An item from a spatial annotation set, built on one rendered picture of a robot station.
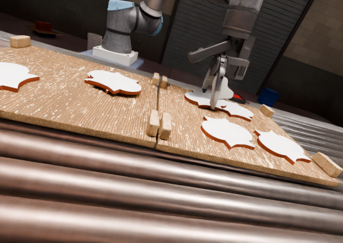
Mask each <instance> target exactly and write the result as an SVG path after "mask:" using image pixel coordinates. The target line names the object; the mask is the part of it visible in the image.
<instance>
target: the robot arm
mask: <svg viewBox="0 0 343 243"><path fill-rule="evenodd" d="M204 1H205V2H207V3H211V4H214V5H216V4H226V5H229V6H228V9H227V13H226V16H225V20H224V23H223V27H224V29H222V32H221V34H225V35H228V37H227V38H225V39H223V40H220V41H217V42H214V43H212V44H209V45H206V46H204V47H201V48H194V49H193V50H192V51H190V52H188V57H189V60H190V62H191V63H194V62H199V61H201V60H203V59H206V58H208V57H211V56H213V57H212V60H211V62H210V64H209V66H208V69H207V72H206V75H205V79H204V83H203V87H202V91H203V93H205V92H206V90H207V88H208V86H212V92H211V98H210V102H209V103H210V106H211V109H212V110H214V108H215V106H216V103H217V100H224V99H231V98H232V97H233V91H232V90H230V89H229V88H228V86H227V85H228V80H227V78H229V79H237V80H243V77H244V75H245V73H246V70H247V67H248V65H249V61H247V59H248V57H249V54H250V52H251V49H252V47H253V44H254V42H255V39H256V37H252V36H249V34H248V33H250V32H252V29H253V27H254V24H255V21H256V19H257V16H258V13H259V10H260V8H261V5H262V2H263V0H204ZM163 3H164V0H144V1H142V2H141V3H140V6H139V7H135V5H134V2H128V1H121V0H109V5H108V16H107V29H106V33H105V36H104V39H103V41H102V48H103V49H105V50H108V51H111V52H115V53H120V54H131V51H132V48H131V41H130V33H131V32H136V33H140V34H145V35H148V36H155V35H157V34H158V33H159V32H160V30H161V28H162V23H163V17H162V12H161V8H162V5H163ZM244 68H245V70H244ZM243 70H244V72H243ZM242 72H243V75H242ZM241 75H242V76H241ZM225 77H227V78H225Z"/></svg>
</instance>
